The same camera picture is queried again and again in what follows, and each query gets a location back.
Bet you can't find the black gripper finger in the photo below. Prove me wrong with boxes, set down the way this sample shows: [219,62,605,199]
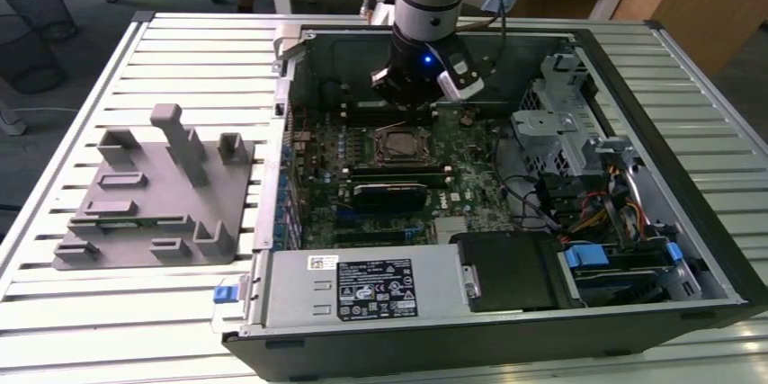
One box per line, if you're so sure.
[369,67,423,122]
[420,97,448,122]

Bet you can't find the silver CPU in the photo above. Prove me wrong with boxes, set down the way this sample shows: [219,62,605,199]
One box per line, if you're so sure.
[387,132,421,156]

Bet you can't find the metal socket cover frame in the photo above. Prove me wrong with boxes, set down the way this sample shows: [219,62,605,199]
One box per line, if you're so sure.
[376,127,431,164]

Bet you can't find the CPU socket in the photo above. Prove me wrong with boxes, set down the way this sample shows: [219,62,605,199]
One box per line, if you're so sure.
[369,125,435,165]

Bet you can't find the black RAM slot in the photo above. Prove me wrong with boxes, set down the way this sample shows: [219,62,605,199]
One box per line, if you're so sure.
[345,176,452,185]
[341,113,437,121]
[347,168,452,176]
[339,103,436,111]
[347,172,452,181]
[347,164,452,172]
[340,108,436,116]

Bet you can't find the silver perforated drive cage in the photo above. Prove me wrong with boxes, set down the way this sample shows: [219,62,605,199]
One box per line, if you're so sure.
[509,53,611,178]

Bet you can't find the green motherboard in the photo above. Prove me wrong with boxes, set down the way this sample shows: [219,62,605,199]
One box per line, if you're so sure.
[287,103,523,250]

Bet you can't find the black graphics card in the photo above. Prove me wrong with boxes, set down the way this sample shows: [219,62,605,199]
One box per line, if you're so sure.
[348,181,431,215]

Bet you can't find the silver chipset heatsink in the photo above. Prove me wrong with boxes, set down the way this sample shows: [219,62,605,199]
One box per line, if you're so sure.
[432,216,471,237]

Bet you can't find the black expansion slot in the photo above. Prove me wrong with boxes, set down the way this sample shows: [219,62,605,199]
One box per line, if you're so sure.
[332,230,407,245]

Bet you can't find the hard disk in blue carrier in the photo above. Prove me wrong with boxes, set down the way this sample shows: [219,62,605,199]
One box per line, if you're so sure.
[557,239,704,309]

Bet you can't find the silver metal support bar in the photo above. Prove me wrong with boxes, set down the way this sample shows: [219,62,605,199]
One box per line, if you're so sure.
[591,135,683,250]

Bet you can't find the grey parts rack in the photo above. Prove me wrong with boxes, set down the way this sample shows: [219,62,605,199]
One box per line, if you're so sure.
[52,103,257,271]

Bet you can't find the silver power supply with label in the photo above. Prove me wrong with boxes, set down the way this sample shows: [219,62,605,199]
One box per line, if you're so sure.
[237,243,483,339]

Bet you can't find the green RAM stick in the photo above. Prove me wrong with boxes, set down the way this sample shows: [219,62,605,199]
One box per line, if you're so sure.
[96,217,185,228]

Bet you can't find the wooden cabinet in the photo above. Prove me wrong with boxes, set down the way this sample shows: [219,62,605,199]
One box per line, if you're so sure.
[611,0,768,78]

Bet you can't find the blue plastic latch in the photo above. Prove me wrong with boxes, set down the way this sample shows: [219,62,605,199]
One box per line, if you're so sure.
[213,283,241,306]

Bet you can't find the black open PC case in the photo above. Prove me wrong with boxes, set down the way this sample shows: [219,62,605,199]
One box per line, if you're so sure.
[219,19,768,380]

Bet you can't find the black mesh waste bin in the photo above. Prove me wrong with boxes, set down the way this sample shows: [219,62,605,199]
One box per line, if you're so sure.
[0,0,79,42]
[0,14,67,95]

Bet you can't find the black and white depth camera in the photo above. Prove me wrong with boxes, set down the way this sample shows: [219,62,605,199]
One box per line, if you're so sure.
[436,50,488,101]

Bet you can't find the white box camera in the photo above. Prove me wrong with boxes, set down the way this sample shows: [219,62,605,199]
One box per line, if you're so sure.
[369,1,396,26]

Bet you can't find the black camera cable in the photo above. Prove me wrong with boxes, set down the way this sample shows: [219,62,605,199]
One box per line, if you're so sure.
[476,0,511,73]

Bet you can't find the black cable bundle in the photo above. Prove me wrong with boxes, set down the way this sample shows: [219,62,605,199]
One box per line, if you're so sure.
[497,167,593,235]

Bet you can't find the yellow orange power wires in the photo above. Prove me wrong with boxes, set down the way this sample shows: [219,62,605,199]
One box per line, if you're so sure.
[563,162,655,244]

